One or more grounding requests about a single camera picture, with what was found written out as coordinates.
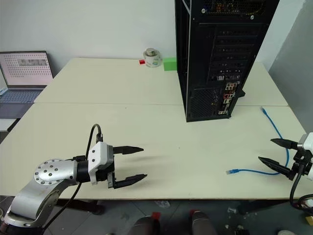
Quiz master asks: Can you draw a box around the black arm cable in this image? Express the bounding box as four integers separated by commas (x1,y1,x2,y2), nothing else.
41,123,105,233
289,164,313,209

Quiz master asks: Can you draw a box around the black computer tower case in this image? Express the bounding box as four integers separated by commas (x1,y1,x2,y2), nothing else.
175,0,280,123

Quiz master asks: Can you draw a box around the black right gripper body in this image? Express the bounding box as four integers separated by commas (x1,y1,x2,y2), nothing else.
289,149,310,182

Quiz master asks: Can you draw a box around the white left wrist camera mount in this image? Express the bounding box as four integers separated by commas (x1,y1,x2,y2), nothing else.
87,141,114,186

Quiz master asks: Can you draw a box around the white tape roll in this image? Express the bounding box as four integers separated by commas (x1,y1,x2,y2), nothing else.
143,51,163,69

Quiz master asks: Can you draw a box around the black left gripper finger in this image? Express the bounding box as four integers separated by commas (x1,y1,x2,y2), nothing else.
113,173,148,189
112,145,145,155

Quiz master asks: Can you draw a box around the green block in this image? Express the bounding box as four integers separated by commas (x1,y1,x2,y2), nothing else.
163,57,178,72

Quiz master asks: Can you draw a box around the grey open laptop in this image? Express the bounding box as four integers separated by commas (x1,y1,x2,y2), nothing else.
0,50,54,118

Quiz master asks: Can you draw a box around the dark rounded shape with red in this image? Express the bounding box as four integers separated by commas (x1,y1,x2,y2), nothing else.
128,211,161,235
189,209,216,235

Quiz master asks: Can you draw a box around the round metal weight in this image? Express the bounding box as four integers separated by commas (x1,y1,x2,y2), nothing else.
144,48,160,58

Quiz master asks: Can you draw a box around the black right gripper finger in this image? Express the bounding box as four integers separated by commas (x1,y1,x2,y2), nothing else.
269,138,298,150
258,156,294,178

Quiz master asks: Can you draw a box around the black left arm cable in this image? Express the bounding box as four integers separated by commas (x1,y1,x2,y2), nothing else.
41,123,105,233

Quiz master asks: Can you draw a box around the blue ethernet cable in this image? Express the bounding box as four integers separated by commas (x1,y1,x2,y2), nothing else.
225,106,291,176

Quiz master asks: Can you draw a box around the grey partition panel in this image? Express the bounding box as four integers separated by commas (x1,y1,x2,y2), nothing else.
267,0,313,134

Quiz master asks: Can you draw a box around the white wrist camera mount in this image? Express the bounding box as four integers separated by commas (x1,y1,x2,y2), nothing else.
296,132,313,178
87,141,114,186

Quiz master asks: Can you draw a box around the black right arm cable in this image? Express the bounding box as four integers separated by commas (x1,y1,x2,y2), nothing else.
289,164,313,209

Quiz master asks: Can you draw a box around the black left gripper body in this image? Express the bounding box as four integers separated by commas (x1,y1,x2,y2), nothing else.
96,145,116,189

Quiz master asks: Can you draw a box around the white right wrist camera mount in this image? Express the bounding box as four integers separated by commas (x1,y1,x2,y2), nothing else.
296,132,313,178

